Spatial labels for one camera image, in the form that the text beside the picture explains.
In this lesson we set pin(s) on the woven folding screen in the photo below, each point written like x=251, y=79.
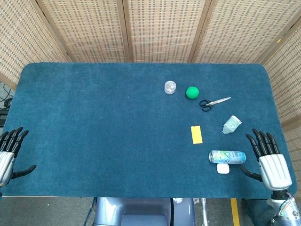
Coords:
x=150, y=30

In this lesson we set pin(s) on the green ball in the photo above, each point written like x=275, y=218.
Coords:
x=192, y=92

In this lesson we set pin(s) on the yellow rectangular card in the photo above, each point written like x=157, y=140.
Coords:
x=196, y=134

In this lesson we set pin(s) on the light blue drink can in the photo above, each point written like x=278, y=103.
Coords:
x=227, y=157

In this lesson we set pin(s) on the blue table mat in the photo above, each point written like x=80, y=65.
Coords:
x=117, y=129

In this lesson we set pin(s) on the clear plastic jar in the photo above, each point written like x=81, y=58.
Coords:
x=170, y=87

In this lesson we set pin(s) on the small clear pouch bottle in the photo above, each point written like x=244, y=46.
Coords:
x=231, y=125

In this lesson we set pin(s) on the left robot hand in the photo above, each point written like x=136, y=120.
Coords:
x=5, y=155

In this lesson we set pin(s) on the white earbud case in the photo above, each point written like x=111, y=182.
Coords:
x=223, y=168

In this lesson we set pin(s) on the grey robot torso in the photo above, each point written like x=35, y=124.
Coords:
x=141, y=212

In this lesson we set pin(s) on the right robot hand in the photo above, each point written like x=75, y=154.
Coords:
x=274, y=168

